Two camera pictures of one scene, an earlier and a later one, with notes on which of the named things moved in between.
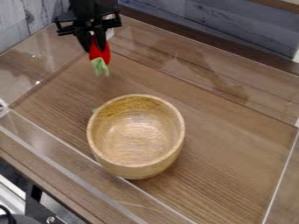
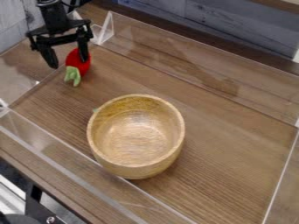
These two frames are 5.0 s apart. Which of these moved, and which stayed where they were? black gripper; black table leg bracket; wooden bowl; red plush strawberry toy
Moved: black gripper; red plush strawberry toy
Stayed: wooden bowl; black table leg bracket
